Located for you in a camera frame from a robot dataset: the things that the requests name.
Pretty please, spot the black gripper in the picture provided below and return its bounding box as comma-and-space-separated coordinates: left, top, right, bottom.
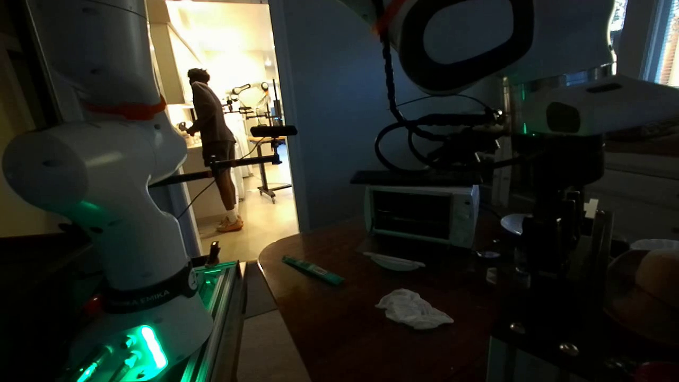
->
509, 131, 608, 307

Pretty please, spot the white plate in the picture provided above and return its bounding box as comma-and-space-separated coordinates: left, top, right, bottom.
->
499, 211, 530, 238

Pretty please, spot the white toaster oven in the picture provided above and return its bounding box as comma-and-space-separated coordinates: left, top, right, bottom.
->
351, 167, 483, 251

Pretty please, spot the crumpled white tissue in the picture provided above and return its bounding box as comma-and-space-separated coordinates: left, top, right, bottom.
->
374, 287, 457, 333

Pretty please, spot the red round object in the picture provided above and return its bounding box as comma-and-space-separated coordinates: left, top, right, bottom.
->
632, 359, 679, 382

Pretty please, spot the white framed window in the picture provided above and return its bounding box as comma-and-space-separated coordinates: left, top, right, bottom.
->
652, 0, 679, 89

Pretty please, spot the green flat packet strip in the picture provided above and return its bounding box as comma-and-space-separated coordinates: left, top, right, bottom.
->
279, 253, 348, 289

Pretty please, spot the person in dark clothes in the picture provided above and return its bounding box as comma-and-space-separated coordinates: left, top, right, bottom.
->
183, 65, 246, 236

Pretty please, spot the white kitchen counter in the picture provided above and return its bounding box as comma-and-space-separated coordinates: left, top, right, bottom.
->
175, 136, 241, 222

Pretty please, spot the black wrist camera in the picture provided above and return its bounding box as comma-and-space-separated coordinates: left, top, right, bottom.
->
423, 110, 515, 170

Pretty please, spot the black stereo camera bar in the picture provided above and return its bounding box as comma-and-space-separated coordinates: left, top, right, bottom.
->
249, 124, 300, 141

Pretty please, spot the black camera stand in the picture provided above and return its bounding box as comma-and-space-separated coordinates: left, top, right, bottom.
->
146, 136, 294, 203

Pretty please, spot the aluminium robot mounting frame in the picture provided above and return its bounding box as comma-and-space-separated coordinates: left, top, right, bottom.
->
62, 258, 249, 382

